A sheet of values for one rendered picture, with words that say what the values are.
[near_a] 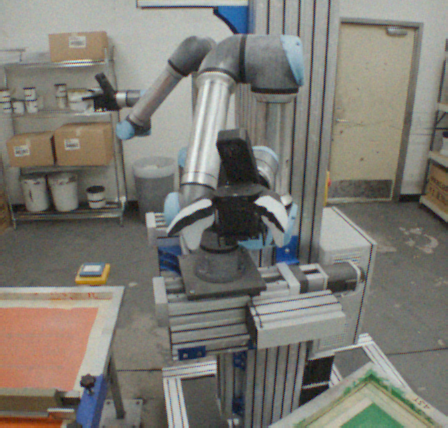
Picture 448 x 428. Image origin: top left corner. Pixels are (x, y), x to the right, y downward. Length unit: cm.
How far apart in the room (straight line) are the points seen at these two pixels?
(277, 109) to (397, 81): 411
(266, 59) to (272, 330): 69
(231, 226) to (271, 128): 43
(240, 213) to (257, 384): 125
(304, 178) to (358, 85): 359
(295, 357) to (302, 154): 84
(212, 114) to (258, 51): 18
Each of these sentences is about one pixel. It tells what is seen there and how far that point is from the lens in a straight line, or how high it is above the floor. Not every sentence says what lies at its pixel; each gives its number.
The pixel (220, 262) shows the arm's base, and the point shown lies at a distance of 112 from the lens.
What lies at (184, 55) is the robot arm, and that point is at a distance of 149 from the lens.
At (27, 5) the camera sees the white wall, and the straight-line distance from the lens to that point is 476.
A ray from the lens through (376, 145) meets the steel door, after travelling 508.
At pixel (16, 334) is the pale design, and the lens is 160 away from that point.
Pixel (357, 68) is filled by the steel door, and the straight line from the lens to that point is 482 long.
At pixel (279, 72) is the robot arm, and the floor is 182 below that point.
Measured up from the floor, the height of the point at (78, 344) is 96.
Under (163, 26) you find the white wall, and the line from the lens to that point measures 443.
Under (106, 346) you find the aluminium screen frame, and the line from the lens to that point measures 139.
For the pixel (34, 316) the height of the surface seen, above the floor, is 96.
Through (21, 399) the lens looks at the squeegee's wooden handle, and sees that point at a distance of 123.
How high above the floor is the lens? 190
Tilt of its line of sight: 24 degrees down
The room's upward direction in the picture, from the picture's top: straight up
